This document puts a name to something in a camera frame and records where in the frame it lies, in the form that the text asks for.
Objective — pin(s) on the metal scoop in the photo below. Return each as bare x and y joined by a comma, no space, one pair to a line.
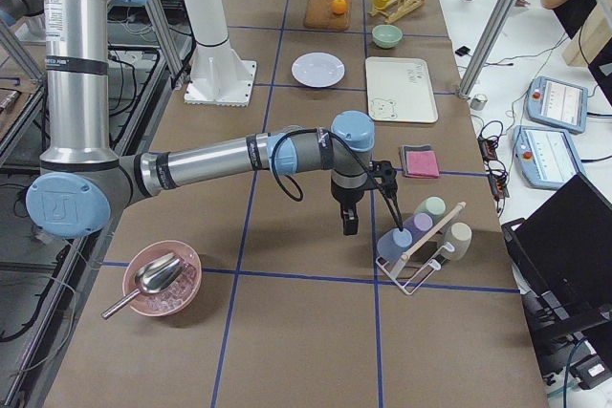
152,278

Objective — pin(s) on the teach pendant tablet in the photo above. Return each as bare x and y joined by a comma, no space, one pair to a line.
547,157
558,104

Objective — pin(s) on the aluminium frame post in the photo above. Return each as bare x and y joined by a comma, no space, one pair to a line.
493,28

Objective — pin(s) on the blue pastel cup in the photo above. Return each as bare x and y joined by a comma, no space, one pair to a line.
393,244

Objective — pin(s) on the cream bear tray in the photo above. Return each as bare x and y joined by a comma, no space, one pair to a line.
399,90

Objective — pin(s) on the brown wooden board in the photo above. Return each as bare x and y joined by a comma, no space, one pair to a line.
318,16

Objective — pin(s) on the small black device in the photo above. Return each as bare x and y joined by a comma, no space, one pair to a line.
462,51

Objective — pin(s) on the orange fruit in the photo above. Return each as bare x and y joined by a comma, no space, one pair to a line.
339,7

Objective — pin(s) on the white round plate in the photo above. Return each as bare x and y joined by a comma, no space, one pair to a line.
318,70

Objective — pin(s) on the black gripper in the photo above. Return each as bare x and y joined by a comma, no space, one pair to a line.
345,199

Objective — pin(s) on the small metal cylinder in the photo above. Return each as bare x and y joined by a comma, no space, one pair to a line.
478,102

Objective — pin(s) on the teach pendant tablet far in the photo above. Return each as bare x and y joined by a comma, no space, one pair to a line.
558,104

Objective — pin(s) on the beige pastel cup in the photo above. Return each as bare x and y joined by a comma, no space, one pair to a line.
459,235

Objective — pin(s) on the purple pastel cup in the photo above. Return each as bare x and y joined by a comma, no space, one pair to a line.
418,224

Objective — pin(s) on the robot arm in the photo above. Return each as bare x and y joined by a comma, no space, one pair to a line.
84,184

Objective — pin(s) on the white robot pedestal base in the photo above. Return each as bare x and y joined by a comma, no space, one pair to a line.
218,75

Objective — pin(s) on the teach pendant tablet near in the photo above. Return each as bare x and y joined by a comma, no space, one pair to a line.
547,157

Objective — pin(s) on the pink bowl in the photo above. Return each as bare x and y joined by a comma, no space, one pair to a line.
181,281

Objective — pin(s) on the green pastel cup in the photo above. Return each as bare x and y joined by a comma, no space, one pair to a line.
433,206

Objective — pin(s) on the light green bowl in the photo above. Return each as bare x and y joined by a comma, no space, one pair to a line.
387,36

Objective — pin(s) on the white wire cup rack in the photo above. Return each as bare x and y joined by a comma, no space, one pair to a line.
425,257

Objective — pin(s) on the black camera bracket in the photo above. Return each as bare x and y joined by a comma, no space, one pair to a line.
383,175

